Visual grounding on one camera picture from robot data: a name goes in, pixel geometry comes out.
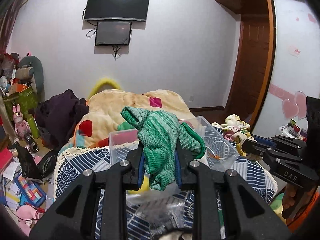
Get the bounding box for grey plush toy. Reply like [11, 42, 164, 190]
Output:
[17, 56, 45, 95]

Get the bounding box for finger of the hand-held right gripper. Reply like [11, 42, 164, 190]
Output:
[242, 139, 302, 162]
[252, 134, 308, 148]

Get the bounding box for black television cables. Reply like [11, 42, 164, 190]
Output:
[82, 7, 133, 62]

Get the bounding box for green knitted sock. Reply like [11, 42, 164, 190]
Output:
[120, 106, 206, 192]

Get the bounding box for large black wall television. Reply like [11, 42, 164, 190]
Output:
[83, 0, 151, 22]

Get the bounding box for green paper gift bag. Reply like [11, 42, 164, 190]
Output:
[2, 85, 38, 117]

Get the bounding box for person's right hand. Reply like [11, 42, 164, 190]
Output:
[281, 185, 302, 214]

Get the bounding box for green cylinder tube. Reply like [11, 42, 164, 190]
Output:
[27, 114, 40, 139]

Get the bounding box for pink plush toy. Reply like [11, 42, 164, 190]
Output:
[15, 205, 43, 235]

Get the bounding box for yellow fuzzy ring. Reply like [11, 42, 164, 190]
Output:
[86, 78, 122, 99]

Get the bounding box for blue wave pattern bedsheet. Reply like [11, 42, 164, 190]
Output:
[54, 126, 278, 240]

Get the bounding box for cluttered bedside items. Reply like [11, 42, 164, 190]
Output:
[277, 119, 308, 140]

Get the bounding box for clear plastic storage box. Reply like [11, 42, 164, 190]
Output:
[108, 116, 239, 173]

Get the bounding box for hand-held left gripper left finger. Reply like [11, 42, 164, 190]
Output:
[29, 142, 147, 240]

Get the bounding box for dark purple clothes pile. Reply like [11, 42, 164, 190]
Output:
[35, 89, 90, 149]

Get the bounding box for beige blanket colourful squares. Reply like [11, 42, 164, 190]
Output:
[74, 89, 194, 148]

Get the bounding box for black plastic bag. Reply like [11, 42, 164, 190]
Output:
[15, 142, 59, 180]

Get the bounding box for floral yellow pink cloth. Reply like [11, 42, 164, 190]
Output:
[220, 114, 255, 155]

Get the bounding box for pink rabbit figurine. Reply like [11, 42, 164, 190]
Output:
[12, 105, 31, 140]

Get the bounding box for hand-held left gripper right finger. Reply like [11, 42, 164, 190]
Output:
[174, 142, 288, 240]

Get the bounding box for brown wooden door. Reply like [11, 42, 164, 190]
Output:
[228, 15, 270, 107]

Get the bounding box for white sliding door heart stickers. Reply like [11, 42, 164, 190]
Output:
[251, 0, 320, 140]

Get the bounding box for small black wall monitor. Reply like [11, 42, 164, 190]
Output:
[95, 21, 132, 46]

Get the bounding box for clear crumpled plastic bag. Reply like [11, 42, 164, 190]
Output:
[126, 185, 194, 233]

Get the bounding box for blue colourful block box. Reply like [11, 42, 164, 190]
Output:
[14, 174, 47, 212]

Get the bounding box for brown wooden wardrobe frame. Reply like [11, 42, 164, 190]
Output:
[214, 0, 304, 130]

